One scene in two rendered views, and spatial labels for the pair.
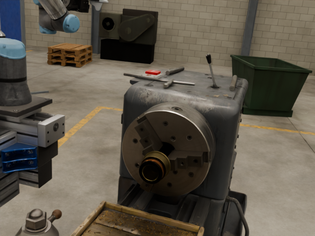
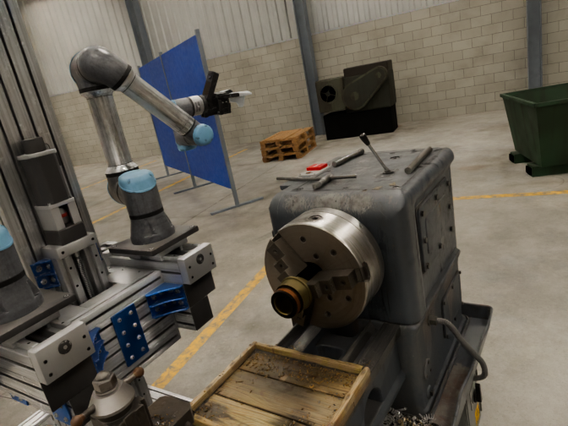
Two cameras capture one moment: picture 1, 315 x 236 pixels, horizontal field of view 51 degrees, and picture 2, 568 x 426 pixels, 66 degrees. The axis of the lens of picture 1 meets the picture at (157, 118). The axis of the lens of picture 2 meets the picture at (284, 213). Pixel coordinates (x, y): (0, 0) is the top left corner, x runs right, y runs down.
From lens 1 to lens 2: 0.37 m
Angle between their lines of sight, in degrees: 19
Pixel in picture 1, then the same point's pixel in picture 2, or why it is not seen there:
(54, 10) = (179, 125)
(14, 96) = (151, 232)
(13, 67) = (143, 201)
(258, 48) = (557, 70)
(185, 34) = (437, 79)
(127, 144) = (270, 270)
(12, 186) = (169, 330)
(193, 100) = (346, 200)
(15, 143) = (162, 283)
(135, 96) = (280, 206)
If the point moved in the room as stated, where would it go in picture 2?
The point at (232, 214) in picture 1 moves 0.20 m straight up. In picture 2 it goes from (471, 337) to (467, 291)
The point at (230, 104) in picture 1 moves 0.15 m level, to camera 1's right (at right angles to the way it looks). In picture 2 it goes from (392, 197) to (452, 192)
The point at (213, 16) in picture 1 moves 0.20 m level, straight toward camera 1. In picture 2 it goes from (474, 42) to (474, 42)
